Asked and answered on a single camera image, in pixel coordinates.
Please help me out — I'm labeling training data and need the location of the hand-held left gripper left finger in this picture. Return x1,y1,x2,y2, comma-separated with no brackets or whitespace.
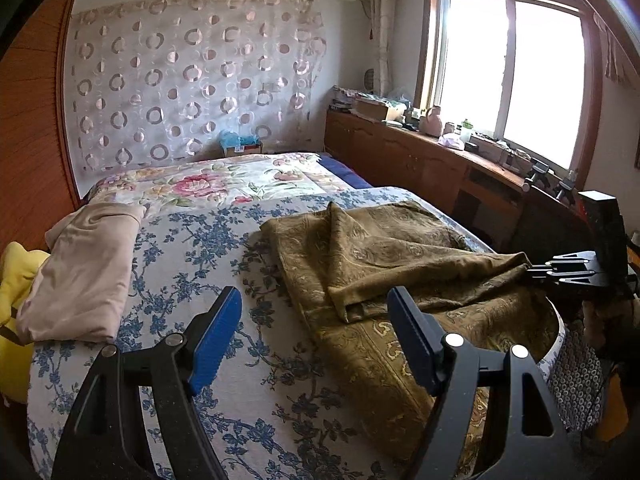
42,286,244,480

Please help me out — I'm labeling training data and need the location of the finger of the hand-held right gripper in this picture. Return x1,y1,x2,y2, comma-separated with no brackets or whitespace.
547,252,599,271
525,270,602,287

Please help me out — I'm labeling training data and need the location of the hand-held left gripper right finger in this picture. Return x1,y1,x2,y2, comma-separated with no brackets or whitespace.
386,286,576,480

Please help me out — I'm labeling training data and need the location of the gold patterned garment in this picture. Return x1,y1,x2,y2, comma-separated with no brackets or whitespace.
259,200,561,466

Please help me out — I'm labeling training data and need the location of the beige garment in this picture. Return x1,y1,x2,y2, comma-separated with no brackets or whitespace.
16,203,147,344

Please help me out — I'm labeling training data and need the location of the small grey clamp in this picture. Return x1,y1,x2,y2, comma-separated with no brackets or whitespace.
554,170,581,202
522,159,551,192

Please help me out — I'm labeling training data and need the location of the blue floral bedsheet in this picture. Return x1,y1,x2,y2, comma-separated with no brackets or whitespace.
27,186,567,480

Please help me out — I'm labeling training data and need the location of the black white dotted fabric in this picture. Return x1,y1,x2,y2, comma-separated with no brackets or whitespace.
547,327,603,432

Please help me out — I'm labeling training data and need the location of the pink floral quilt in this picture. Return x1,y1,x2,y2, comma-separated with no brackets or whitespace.
87,151,361,212

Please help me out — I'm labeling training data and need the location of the short pale window curtain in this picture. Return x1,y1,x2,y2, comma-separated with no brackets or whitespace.
592,10,634,86

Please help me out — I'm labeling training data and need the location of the wooden cabinet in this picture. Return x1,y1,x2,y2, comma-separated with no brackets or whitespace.
325,109,532,252

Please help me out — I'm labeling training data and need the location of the navy blue sheet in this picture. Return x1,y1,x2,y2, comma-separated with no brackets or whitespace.
320,154,374,190

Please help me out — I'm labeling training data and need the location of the cardboard box with blue bag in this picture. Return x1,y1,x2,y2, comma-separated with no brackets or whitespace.
220,130,264,159

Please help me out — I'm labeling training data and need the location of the pink kettle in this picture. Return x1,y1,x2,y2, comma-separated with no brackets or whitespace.
419,106,445,137

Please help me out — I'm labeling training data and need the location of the yellow plush toy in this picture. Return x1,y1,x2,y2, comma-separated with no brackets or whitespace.
0,241,51,406

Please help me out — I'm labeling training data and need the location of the window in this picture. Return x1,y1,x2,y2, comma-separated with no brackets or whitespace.
415,0,602,177

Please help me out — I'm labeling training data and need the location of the flat cardboard box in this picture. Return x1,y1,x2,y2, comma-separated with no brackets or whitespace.
352,99,397,122

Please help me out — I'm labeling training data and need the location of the stack of books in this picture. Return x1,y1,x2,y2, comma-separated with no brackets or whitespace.
328,87,363,113

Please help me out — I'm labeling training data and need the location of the wooden wardrobe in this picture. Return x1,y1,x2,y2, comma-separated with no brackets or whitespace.
0,0,87,256

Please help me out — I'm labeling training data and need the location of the sheer circle-patterned wall curtain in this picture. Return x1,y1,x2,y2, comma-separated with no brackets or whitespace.
70,0,329,173

